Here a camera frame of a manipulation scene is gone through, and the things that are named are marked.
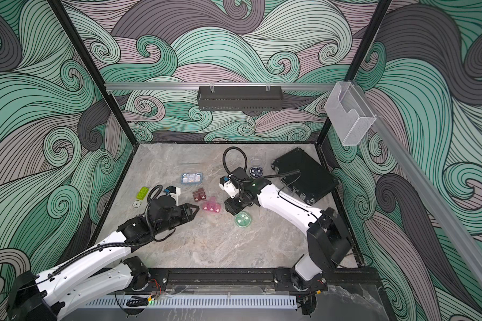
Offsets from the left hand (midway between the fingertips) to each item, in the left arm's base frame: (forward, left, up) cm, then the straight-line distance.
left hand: (197, 207), depth 77 cm
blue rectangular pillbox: (+24, +9, -14) cm, 29 cm away
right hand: (+2, -12, -4) cm, 13 cm away
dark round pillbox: (+29, -26, -14) cm, 41 cm away
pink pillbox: (+9, -3, -15) cm, 18 cm away
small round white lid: (+9, +33, -15) cm, 38 cm away
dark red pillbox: (+14, +3, -14) cm, 20 cm away
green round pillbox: (+1, -19, -13) cm, 23 cm away
